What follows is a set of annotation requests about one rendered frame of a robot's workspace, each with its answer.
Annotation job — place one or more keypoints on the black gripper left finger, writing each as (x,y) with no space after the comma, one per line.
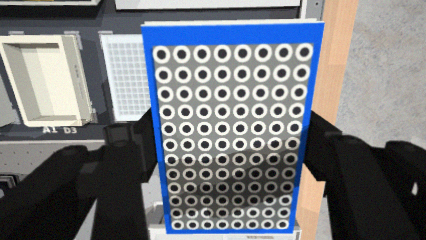
(53,201)

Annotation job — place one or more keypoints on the grey base plate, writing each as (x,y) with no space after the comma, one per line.
(21,159)

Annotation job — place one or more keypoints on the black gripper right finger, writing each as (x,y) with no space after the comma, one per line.
(362,202)

